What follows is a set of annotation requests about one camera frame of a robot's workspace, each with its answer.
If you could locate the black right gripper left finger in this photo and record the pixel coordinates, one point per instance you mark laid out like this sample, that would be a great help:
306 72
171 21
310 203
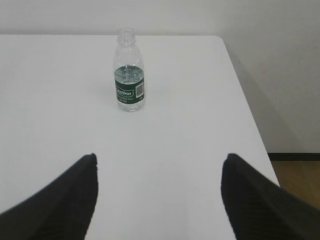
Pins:
62 210

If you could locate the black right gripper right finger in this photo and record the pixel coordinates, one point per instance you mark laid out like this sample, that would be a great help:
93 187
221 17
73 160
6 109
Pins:
258 209

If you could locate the clear green-label water bottle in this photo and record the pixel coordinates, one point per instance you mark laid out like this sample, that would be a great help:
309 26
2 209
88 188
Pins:
128 72

